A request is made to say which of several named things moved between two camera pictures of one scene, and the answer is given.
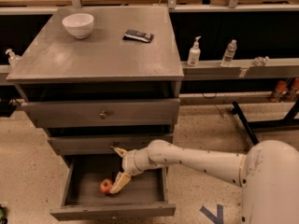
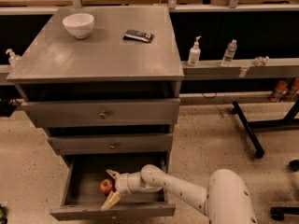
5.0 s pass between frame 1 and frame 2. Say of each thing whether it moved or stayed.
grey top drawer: stayed
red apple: stayed
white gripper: moved
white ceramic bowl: stayed
